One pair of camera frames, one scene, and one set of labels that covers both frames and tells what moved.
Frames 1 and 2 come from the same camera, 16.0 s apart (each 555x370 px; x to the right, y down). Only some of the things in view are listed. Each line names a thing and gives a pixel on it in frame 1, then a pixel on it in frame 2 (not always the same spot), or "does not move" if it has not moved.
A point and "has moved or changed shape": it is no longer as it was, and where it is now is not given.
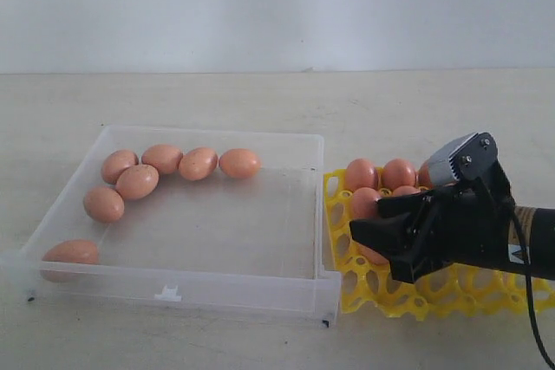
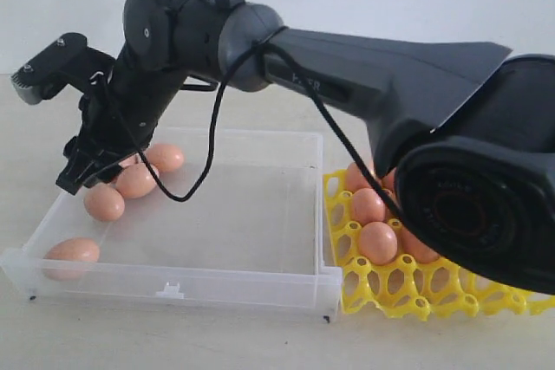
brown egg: [137, 181] does not move
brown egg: [240, 163] has moved or changed shape
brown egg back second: [165, 158] does not move
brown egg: [364, 205] does not move
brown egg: [103, 204] does not move
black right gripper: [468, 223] -> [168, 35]
